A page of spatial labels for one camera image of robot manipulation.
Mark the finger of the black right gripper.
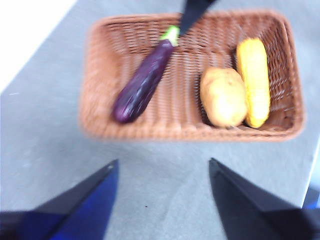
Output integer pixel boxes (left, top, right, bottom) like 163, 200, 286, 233
178, 0, 217, 37

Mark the brown wicker basket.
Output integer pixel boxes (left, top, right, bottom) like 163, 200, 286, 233
78, 9, 306, 143

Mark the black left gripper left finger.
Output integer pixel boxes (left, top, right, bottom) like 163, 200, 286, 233
0, 158, 120, 240

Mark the brown potato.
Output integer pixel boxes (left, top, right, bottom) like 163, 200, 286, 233
199, 66, 248, 128

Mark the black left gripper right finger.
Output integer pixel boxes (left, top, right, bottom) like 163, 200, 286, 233
208, 157, 320, 240

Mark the yellow corn cob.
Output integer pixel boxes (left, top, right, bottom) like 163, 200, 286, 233
236, 37, 271, 128

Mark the purple eggplant with green stem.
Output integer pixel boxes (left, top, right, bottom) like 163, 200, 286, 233
112, 25, 181, 124

